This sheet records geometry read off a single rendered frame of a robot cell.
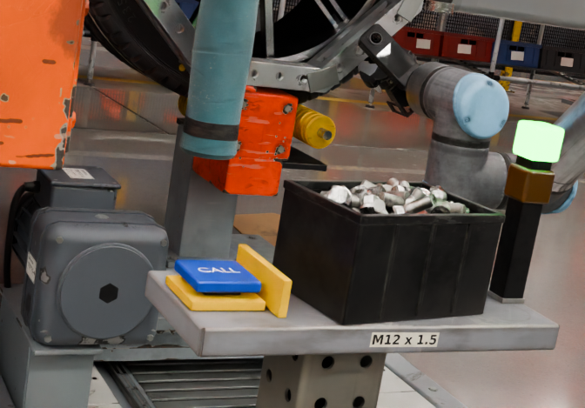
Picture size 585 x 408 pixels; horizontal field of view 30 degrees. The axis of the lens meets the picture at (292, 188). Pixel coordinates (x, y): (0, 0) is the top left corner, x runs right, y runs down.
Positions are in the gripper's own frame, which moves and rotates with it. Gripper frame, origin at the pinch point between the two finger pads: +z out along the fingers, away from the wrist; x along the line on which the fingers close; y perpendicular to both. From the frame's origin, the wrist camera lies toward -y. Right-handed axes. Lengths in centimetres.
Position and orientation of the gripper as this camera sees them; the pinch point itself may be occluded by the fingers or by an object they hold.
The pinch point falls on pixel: (363, 59)
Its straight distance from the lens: 195.3
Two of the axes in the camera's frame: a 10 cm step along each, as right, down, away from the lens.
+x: 7.4, -6.5, 1.7
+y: 5.2, 7.2, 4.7
